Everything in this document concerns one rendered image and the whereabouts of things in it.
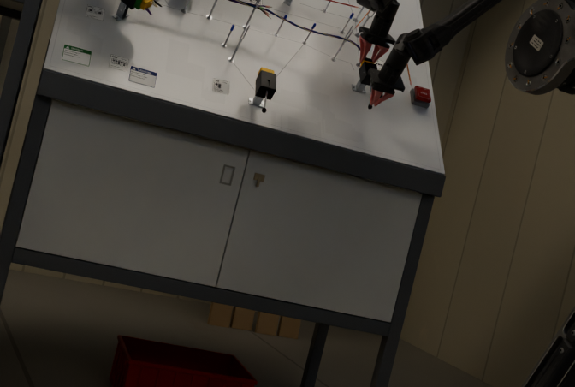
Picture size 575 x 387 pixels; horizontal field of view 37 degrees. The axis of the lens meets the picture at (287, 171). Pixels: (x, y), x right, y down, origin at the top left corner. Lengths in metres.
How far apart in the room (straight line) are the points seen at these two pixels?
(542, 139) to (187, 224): 2.48
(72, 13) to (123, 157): 0.43
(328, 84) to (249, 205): 0.46
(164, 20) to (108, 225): 0.62
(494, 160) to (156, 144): 2.69
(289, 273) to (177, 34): 0.76
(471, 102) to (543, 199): 0.90
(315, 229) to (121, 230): 0.55
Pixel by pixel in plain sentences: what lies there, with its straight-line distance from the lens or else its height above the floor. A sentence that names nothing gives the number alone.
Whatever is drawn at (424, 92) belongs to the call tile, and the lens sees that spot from 2.74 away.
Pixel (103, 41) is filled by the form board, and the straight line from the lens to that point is 2.43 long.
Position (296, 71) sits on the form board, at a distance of 2.60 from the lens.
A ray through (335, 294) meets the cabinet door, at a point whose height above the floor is 0.45.
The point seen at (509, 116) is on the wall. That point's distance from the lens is 4.73.
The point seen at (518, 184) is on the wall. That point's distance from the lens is 4.54.
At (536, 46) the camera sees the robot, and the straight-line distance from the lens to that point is 1.82.
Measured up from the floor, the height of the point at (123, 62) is 0.94.
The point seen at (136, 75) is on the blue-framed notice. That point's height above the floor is 0.92.
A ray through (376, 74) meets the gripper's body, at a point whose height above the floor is 1.09.
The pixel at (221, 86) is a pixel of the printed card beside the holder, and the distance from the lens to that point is 2.44.
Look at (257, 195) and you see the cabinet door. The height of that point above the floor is 0.68.
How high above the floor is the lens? 0.75
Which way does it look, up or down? level
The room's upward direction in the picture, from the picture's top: 14 degrees clockwise
